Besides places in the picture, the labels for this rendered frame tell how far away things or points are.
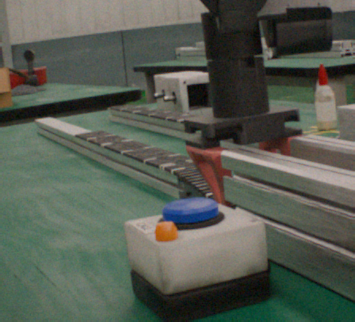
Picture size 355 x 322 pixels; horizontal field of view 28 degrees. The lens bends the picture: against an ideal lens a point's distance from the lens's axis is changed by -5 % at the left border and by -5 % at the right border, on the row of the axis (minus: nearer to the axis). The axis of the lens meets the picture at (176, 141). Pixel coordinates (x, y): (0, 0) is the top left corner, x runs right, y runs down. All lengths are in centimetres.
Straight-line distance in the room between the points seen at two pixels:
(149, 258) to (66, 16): 1150
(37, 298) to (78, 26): 1148
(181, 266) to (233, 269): 4
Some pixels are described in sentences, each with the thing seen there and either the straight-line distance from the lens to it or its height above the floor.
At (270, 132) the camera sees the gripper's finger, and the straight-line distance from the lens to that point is 70.
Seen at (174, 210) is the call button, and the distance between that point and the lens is 51.
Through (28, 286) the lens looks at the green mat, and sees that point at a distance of 62.
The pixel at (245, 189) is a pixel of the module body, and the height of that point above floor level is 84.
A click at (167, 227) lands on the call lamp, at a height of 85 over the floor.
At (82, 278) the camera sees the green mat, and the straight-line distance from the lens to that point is 62.
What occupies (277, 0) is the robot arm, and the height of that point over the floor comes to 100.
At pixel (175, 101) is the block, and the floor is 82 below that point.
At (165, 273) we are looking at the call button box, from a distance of 48.
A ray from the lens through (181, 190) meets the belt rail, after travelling 87.
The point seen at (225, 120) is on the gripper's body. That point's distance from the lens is 69.
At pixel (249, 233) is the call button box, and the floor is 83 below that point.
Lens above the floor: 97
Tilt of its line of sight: 8 degrees down
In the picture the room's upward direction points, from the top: 6 degrees counter-clockwise
